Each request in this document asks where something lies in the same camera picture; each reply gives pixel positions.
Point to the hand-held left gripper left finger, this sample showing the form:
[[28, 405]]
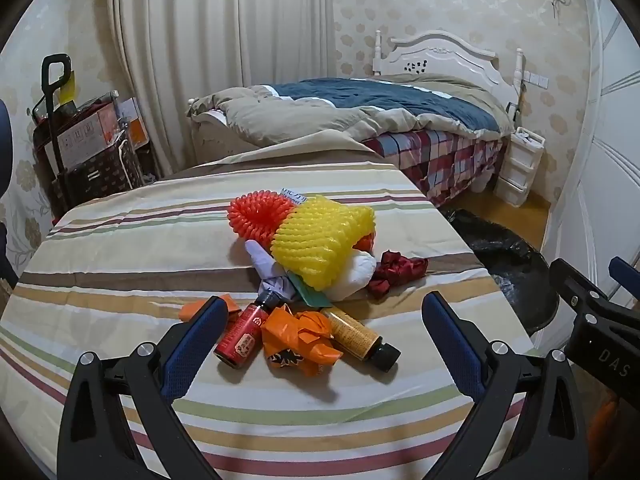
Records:
[[192, 345]]

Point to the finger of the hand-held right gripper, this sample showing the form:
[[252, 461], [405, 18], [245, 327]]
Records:
[[570, 282], [625, 270]]

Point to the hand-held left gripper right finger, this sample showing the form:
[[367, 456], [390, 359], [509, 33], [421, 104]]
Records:
[[452, 340]]

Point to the orange plastic scrap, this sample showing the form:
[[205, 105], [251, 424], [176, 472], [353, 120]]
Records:
[[192, 310]]

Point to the red bottle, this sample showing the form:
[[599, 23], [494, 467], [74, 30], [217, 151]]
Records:
[[240, 340]]

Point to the trash bin with black bag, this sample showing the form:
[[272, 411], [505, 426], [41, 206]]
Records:
[[505, 260]]

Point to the dark red cloth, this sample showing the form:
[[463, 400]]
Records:
[[400, 270]]

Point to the yellow bottle with black cap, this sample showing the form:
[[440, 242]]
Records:
[[355, 337]]

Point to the orange plastic bag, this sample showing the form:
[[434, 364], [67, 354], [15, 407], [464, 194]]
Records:
[[295, 340]]

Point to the white tissue wad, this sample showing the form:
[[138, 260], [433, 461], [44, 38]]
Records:
[[357, 275]]

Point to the teal card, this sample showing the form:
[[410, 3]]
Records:
[[312, 297]]

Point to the red plastic bag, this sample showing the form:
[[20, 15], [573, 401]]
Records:
[[365, 243]]

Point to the red foam fruit net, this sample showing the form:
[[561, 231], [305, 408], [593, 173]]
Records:
[[255, 215]]

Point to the yellow foam fruit net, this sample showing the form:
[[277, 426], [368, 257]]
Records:
[[315, 245]]

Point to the white printed packet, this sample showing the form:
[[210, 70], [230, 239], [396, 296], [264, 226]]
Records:
[[292, 194]]

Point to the white wardrobe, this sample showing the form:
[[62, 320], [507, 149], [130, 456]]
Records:
[[600, 160]]

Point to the striped tablecloth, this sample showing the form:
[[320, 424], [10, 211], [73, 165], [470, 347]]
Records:
[[125, 240]]

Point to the white plastic drawer unit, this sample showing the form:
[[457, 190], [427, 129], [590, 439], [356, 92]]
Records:
[[517, 165]]

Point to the small white bucket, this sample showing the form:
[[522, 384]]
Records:
[[477, 182]]

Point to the plaid bed sheet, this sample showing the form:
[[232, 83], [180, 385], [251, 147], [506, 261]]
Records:
[[435, 160]]

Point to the dark patterned storage box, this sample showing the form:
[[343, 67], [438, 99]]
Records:
[[100, 180]]

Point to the orange and white box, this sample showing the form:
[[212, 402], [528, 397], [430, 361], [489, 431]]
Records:
[[132, 120]]

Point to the cardboard box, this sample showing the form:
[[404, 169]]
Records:
[[82, 137]]

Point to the blue and beige quilt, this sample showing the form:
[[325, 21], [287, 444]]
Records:
[[350, 105]]

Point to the white bed headboard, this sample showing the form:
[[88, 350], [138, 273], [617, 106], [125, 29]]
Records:
[[440, 55]]

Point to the white curtain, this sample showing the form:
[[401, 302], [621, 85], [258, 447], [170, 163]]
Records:
[[210, 60]]

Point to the white wall switch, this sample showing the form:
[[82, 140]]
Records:
[[536, 79]]

